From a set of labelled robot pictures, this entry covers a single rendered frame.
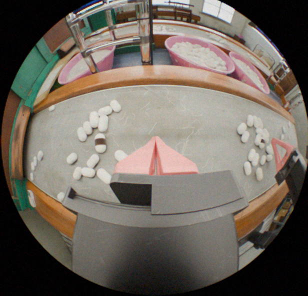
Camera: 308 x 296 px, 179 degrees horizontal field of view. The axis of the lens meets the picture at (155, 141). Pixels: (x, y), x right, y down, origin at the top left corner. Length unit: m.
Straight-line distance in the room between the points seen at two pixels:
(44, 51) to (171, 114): 0.74
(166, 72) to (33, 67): 0.65
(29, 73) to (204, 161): 0.77
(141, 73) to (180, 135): 0.16
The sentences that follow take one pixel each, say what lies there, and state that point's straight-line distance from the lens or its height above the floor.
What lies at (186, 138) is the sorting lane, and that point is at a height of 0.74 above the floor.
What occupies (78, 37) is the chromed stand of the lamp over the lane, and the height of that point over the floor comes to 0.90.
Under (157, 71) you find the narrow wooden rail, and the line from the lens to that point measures 0.27.
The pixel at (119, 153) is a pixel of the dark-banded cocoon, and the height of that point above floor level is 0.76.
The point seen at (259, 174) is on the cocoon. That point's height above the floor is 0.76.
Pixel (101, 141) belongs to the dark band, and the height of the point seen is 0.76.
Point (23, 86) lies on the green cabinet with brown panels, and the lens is 0.63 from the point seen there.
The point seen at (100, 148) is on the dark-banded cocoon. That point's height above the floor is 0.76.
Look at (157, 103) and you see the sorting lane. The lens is 0.24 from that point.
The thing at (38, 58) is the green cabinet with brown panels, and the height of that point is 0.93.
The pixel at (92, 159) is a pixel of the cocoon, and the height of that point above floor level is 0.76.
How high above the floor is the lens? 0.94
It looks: 77 degrees down
